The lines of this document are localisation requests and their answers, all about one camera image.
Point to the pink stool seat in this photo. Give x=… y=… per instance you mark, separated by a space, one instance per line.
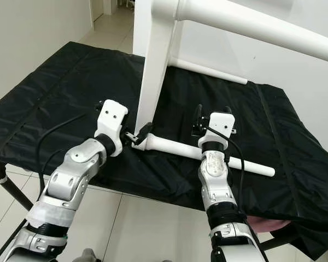
x=270 y=225

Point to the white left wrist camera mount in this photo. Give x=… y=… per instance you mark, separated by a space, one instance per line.
x=112 y=120

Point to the grey left robot foot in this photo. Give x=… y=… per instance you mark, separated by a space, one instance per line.
x=87 y=255

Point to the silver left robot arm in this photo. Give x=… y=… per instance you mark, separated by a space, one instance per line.
x=71 y=180

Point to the black metal frame leg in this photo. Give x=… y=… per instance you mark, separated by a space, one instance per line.
x=13 y=192
x=279 y=242

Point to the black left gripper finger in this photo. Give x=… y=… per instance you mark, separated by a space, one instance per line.
x=143 y=133

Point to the white plastic children table top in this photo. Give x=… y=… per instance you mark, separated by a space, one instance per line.
x=156 y=82

